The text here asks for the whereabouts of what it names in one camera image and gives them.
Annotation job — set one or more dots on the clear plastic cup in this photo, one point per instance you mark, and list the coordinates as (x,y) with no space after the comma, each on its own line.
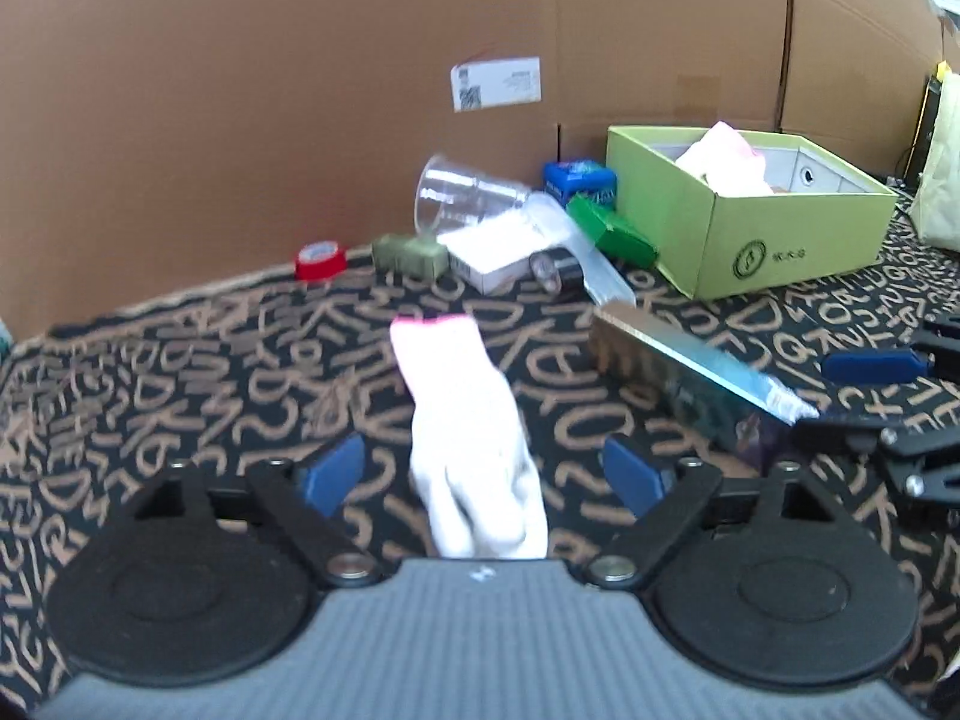
(461,195)

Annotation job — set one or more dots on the black tape roll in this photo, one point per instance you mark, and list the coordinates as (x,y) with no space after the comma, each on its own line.
(556,270)

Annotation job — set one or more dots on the green cardboard box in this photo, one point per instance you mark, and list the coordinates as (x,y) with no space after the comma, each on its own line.
(772,240)

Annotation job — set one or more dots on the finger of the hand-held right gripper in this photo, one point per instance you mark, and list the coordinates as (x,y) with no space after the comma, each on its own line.
(870,366)
(847,431)

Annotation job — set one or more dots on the cream tote bag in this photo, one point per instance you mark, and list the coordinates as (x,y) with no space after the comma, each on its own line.
(941,172)

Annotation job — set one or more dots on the clear plastic package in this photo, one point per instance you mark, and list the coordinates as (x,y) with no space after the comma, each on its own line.
(577,247)

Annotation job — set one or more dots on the blue gum container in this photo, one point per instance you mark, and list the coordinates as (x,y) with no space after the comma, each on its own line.
(581,181)

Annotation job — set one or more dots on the long iridescent box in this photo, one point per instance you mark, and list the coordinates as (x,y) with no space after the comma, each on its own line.
(690,375)

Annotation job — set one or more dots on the olive green box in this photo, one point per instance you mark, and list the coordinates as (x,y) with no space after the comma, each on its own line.
(409,255)

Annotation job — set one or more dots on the black letter-patterned mat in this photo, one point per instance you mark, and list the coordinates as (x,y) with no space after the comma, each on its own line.
(187,390)

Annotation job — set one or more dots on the white shipping label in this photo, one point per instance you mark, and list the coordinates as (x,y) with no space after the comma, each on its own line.
(496,84)

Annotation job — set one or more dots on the large brown cardboard sheet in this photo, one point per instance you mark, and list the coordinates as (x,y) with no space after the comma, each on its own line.
(262,90)

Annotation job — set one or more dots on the green packet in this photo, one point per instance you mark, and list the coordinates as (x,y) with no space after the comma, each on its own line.
(611,232)

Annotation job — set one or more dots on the red tape roll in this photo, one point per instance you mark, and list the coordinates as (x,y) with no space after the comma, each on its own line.
(321,261)

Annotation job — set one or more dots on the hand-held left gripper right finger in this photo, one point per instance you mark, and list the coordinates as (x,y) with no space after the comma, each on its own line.
(636,474)

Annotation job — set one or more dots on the black yellow device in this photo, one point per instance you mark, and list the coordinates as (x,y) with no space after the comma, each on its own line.
(928,112)

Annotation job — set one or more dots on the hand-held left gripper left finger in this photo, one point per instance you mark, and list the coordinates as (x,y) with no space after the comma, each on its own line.
(330,474)

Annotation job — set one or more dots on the white box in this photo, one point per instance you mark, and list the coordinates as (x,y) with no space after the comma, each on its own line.
(491,251)

